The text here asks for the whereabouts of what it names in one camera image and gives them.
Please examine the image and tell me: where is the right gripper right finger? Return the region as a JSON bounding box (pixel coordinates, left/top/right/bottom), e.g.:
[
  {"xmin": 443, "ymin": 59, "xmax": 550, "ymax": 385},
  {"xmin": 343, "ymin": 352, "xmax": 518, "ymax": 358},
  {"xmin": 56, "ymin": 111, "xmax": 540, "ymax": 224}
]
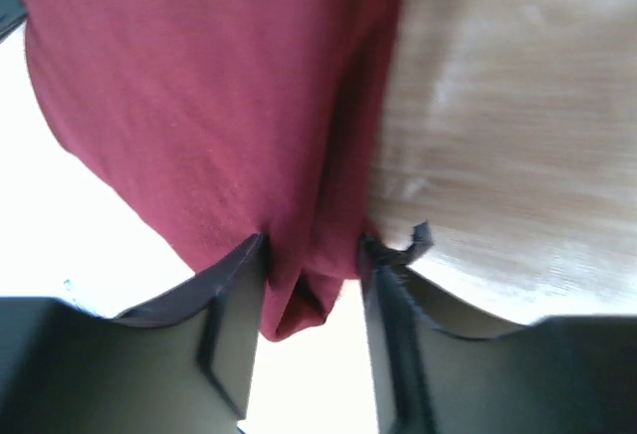
[{"xmin": 358, "ymin": 223, "xmax": 636, "ymax": 433}]

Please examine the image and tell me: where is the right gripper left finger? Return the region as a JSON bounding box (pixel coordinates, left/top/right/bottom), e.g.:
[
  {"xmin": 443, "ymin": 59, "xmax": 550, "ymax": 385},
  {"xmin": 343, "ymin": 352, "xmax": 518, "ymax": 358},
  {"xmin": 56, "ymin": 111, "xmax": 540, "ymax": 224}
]
[{"xmin": 1, "ymin": 234, "xmax": 269, "ymax": 434}]

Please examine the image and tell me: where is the dark red t shirt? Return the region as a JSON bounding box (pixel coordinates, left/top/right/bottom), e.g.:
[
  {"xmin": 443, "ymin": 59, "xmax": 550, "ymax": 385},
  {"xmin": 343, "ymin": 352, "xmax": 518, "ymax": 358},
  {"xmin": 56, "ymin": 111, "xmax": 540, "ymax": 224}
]
[{"xmin": 22, "ymin": 0, "xmax": 401, "ymax": 341}]

